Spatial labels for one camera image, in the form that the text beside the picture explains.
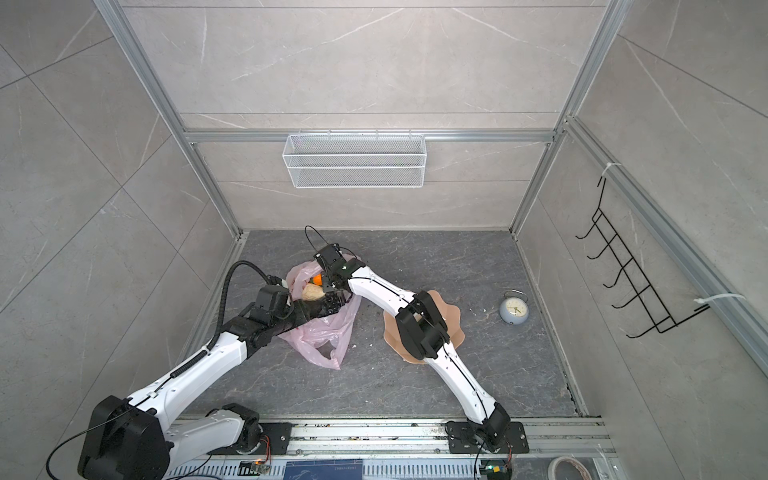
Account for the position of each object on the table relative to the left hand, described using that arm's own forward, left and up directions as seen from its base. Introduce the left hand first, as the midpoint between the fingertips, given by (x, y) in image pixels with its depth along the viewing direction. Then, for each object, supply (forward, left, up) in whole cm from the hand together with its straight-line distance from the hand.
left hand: (306, 302), depth 85 cm
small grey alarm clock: (0, -64, -7) cm, 65 cm away
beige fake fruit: (+8, 0, -7) cm, 10 cm away
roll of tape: (-40, -66, -10) cm, 78 cm away
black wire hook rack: (-19, -79, +22) cm, 84 cm away
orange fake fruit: (+10, -2, -3) cm, 11 cm away
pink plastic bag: (-10, -5, -4) cm, 12 cm away
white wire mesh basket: (+45, -14, +18) cm, 50 cm away
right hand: (+13, -6, -7) cm, 16 cm away
